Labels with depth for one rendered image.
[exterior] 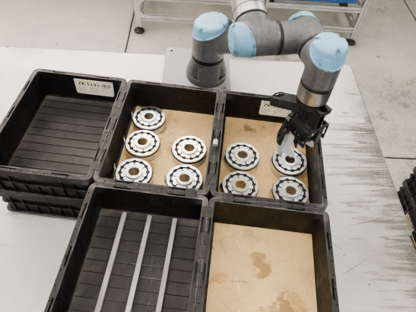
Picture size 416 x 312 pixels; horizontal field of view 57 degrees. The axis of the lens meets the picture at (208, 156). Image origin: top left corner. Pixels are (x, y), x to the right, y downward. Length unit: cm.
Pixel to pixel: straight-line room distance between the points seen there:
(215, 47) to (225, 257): 70
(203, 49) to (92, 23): 203
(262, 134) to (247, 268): 46
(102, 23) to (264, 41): 250
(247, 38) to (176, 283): 59
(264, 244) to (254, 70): 88
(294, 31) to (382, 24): 285
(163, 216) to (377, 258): 64
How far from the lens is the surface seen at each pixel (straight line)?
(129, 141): 117
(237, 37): 86
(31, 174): 107
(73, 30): 324
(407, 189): 209
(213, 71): 140
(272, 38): 88
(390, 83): 310
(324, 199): 103
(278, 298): 99
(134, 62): 171
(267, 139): 124
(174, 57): 155
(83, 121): 130
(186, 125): 125
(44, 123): 132
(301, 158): 118
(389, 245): 131
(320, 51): 83
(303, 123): 96
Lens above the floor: 174
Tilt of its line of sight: 51 degrees down
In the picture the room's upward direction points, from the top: 6 degrees clockwise
